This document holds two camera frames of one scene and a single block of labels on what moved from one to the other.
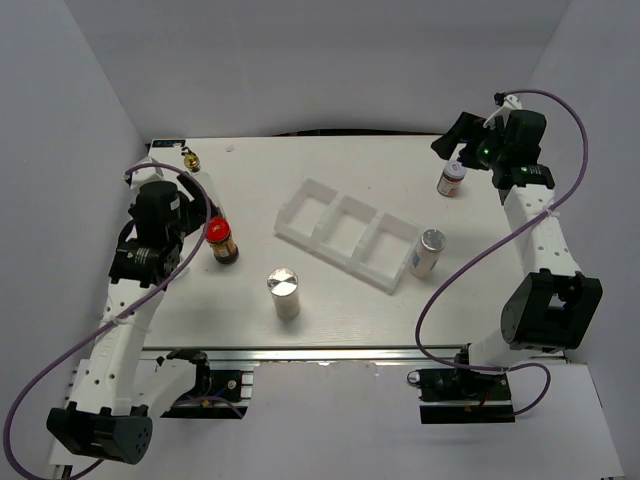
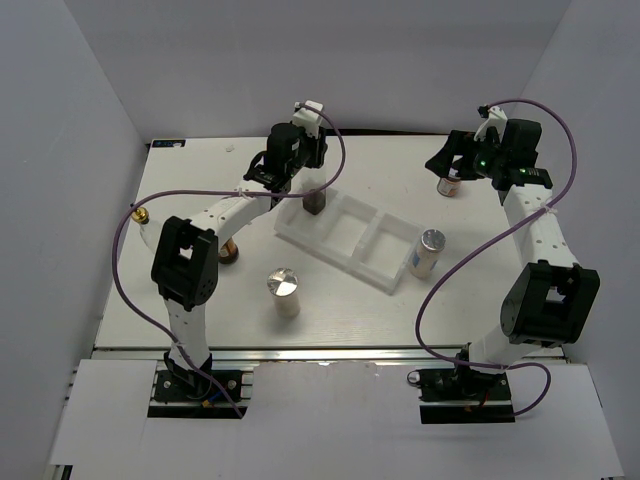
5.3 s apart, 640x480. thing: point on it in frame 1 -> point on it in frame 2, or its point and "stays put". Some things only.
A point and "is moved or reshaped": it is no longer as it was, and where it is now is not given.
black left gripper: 194,219 -> 319,147
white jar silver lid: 283,284 stays put
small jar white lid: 451,179 stays put
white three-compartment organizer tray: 348,235 stays put
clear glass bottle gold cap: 192,164 is moved or reshaped
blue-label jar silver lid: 426,253 stays put
